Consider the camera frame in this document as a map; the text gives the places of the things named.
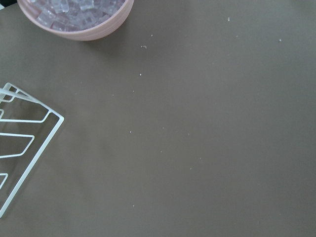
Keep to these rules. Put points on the pink bowl with ice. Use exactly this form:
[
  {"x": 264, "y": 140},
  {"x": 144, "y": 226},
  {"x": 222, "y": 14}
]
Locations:
[{"x": 80, "y": 20}]

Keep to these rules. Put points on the white wire cup rack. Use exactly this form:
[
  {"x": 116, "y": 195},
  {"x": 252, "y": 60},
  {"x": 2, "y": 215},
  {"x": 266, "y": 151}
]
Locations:
[{"x": 27, "y": 126}]

